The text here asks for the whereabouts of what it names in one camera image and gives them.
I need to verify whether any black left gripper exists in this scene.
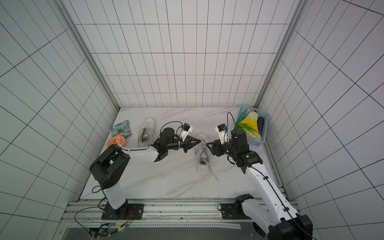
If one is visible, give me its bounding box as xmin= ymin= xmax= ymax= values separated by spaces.
xmin=167 ymin=136 xmax=201 ymax=153

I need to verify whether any white sneaker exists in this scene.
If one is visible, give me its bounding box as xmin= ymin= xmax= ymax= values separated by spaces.
xmin=195 ymin=133 xmax=219 ymax=182
xmin=138 ymin=117 xmax=156 ymax=147

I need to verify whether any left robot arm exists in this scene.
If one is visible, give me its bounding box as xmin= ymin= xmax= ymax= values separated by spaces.
xmin=90 ymin=127 xmax=201 ymax=211

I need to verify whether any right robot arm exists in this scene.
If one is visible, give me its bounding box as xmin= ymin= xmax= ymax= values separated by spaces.
xmin=206 ymin=124 xmax=313 ymax=240

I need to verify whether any green lettuce toy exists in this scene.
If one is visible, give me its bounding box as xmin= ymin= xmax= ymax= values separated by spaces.
xmin=239 ymin=124 xmax=262 ymax=141

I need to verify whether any green chili pepper toy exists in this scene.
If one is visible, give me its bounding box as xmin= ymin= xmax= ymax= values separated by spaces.
xmin=236 ymin=112 xmax=248 ymax=126

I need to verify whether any purple eggplant toy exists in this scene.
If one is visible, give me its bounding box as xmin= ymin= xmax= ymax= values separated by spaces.
xmin=257 ymin=117 xmax=265 ymax=136

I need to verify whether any light blue plastic basket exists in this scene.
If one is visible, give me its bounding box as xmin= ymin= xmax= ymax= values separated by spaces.
xmin=236 ymin=105 xmax=269 ymax=147

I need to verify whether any green snack packet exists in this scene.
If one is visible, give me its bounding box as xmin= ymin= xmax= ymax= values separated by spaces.
xmin=110 ymin=120 xmax=132 ymax=138

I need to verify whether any orange patterned bowl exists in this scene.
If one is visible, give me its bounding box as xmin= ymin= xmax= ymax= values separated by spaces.
xmin=107 ymin=136 xmax=126 ymax=147

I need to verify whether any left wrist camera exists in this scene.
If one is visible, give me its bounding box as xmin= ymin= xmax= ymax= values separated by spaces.
xmin=180 ymin=123 xmax=193 ymax=142

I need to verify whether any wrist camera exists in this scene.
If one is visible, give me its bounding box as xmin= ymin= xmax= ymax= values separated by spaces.
xmin=180 ymin=123 xmax=193 ymax=142
xmin=215 ymin=124 xmax=229 ymax=145

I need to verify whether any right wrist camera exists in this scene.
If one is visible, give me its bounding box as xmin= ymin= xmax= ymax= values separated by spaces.
xmin=215 ymin=124 xmax=229 ymax=145

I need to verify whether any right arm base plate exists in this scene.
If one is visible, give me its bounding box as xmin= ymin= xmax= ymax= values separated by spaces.
xmin=218 ymin=203 xmax=250 ymax=220

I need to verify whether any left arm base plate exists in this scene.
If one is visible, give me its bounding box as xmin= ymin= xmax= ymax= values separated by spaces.
xmin=101 ymin=203 xmax=145 ymax=221

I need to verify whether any aluminium mounting rail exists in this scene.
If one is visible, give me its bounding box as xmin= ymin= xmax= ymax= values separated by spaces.
xmin=57 ymin=198 xmax=266 ymax=235

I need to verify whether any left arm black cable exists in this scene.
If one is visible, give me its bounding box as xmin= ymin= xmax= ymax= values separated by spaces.
xmin=74 ymin=185 xmax=134 ymax=238

